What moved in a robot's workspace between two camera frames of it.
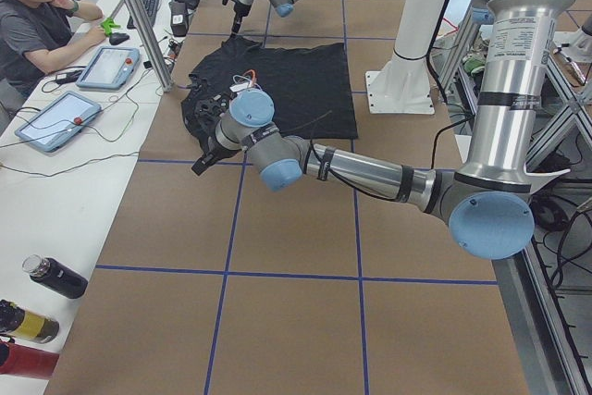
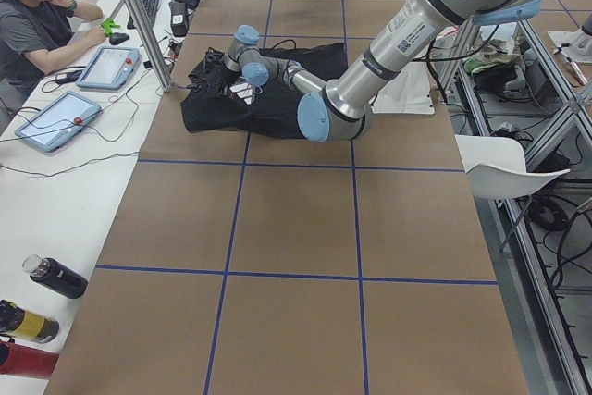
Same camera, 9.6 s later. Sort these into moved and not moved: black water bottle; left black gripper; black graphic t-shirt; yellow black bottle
Moved: left black gripper
Not moved: black water bottle; yellow black bottle; black graphic t-shirt
